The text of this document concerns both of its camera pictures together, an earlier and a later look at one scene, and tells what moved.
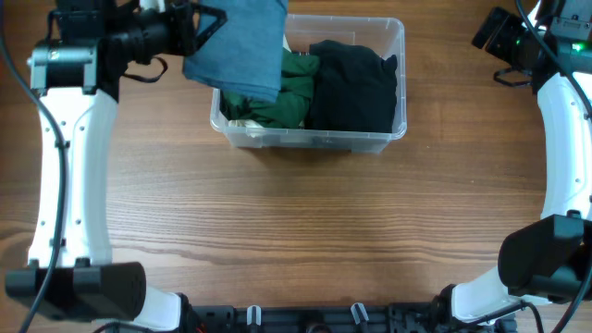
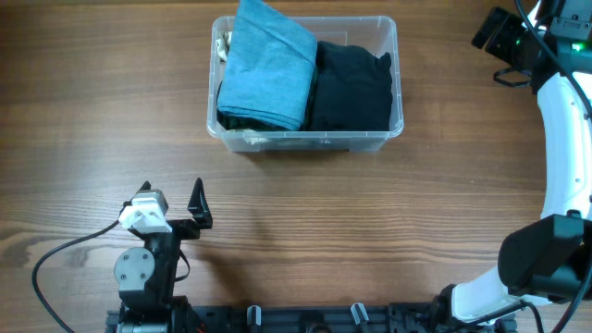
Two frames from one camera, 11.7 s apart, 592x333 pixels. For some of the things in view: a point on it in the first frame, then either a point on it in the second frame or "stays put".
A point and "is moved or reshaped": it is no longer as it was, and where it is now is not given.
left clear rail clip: [258, 314] stays put
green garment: [289, 110] -> [230, 121]
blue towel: [244, 54] is moved or reshaped
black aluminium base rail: [426, 317] stays put
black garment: [353, 88] stays put
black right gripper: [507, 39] stays put
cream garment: [243, 123] -> [223, 45]
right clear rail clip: [355, 314] stays put
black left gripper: [186, 36] -> [197, 205]
